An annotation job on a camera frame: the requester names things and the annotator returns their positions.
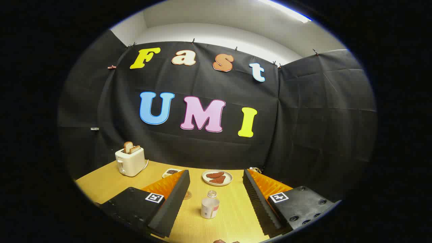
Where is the wooden table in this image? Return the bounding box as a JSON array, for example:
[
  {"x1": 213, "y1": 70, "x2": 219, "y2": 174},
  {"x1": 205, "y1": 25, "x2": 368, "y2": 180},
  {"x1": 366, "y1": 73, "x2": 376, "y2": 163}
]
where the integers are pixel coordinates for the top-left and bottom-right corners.
[{"x1": 75, "y1": 160, "x2": 272, "y2": 243}]

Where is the round white plate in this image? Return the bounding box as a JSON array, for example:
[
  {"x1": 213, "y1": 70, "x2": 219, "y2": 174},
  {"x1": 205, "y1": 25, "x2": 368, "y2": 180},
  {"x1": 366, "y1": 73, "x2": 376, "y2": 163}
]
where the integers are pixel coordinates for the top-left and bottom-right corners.
[{"x1": 202, "y1": 169, "x2": 233, "y2": 186}]

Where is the clear juice bottle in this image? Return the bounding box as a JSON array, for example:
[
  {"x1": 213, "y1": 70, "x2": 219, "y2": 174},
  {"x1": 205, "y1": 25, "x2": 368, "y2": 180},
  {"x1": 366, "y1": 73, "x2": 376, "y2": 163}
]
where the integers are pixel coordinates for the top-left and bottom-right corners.
[{"x1": 201, "y1": 190, "x2": 220, "y2": 219}]

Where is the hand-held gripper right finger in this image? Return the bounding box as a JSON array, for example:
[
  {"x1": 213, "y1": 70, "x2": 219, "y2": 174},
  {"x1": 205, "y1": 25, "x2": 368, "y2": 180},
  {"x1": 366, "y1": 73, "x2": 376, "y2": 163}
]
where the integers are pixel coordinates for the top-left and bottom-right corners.
[{"x1": 243, "y1": 169, "x2": 342, "y2": 238}]

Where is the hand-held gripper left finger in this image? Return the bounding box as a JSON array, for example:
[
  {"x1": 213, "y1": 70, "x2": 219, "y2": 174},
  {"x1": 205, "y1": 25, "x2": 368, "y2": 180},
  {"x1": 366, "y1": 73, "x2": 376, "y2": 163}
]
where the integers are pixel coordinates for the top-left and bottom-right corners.
[{"x1": 96, "y1": 169, "x2": 190, "y2": 239}]

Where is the white toaster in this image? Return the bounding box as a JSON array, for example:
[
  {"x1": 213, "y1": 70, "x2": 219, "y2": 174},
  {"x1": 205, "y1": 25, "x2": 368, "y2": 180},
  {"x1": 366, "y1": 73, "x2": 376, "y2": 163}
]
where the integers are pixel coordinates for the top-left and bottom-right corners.
[{"x1": 115, "y1": 147, "x2": 146, "y2": 177}]

